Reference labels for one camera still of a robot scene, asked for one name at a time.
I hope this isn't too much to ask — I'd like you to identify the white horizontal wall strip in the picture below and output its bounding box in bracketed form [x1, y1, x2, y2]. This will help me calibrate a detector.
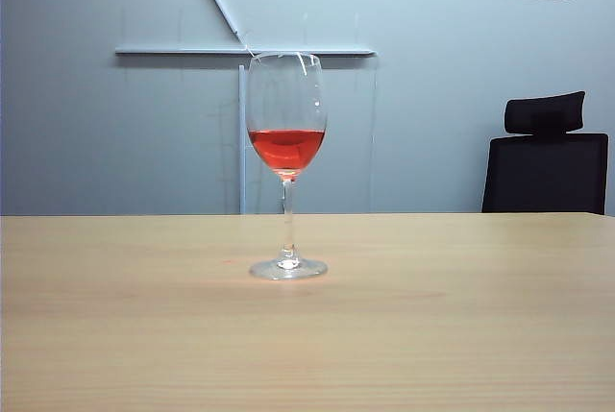
[114, 43, 378, 59]

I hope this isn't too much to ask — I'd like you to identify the black office chair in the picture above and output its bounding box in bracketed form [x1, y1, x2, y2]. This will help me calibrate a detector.
[481, 90, 610, 216]

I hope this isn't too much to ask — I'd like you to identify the white vertical wall strip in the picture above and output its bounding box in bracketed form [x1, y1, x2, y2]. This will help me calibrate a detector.
[237, 64, 248, 215]

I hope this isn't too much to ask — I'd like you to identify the red liquid in glass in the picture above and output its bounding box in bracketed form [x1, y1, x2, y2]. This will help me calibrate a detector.
[247, 129, 328, 178]

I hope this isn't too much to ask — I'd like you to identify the clear stemmed wine glass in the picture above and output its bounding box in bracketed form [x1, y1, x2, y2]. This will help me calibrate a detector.
[245, 52, 330, 281]

